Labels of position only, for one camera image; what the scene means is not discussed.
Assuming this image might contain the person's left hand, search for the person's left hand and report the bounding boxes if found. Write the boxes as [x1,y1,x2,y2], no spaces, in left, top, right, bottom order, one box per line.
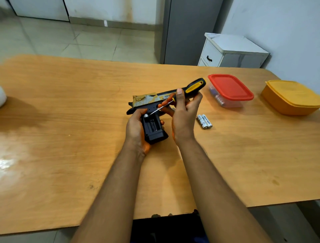
[125,109,166,156]

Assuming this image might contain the person's right hand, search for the person's right hand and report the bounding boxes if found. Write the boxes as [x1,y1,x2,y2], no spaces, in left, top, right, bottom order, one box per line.
[158,88,203,147]

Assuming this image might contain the black and yellow screwdriver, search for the black and yellow screwdriver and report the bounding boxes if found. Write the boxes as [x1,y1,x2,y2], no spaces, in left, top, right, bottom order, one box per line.
[143,78,207,118]

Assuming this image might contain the black and gold toy gun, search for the black and gold toy gun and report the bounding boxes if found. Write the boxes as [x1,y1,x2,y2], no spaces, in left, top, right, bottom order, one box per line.
[126,86,191,145]

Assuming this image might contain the person's left forearm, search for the person's left forearm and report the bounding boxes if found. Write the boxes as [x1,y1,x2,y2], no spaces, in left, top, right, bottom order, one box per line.
[71,139,147,243]

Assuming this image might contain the person's right forearm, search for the person's right forearm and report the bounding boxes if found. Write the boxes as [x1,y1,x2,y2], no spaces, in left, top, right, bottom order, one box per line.
[175,137,273,243]

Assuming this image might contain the white battery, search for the white battery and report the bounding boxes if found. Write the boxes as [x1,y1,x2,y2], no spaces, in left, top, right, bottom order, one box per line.
[201,114,213,129]
[197,115,209,130]

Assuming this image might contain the batteries inside clear container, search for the batteries inside clear container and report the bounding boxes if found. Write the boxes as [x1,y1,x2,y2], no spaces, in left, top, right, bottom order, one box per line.
[210,88,227,107]

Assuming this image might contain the clear container with red lid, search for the clear container with red lid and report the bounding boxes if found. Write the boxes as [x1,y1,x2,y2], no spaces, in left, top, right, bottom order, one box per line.
[207,74,255,108]

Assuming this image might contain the grey refrigerator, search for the grey refrigerator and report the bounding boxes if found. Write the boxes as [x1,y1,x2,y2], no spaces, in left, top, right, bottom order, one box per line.
[154,0,224,66]

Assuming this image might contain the white bedside cabinet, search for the white bedside cabinet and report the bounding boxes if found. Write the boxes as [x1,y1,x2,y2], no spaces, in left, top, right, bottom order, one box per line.
[197,33,270,68]

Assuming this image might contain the orange container with yellow lid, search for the orange container with yellow lid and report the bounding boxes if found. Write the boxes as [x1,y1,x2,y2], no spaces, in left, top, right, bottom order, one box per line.
[261,80,320,116]

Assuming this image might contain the person's dark clothing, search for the person's dark clothing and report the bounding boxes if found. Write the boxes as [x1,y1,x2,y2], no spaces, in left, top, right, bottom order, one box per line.
[130,210,210,243]

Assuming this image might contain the white door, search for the white door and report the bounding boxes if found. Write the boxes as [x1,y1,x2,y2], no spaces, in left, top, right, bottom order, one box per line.
[8,0,70,22]

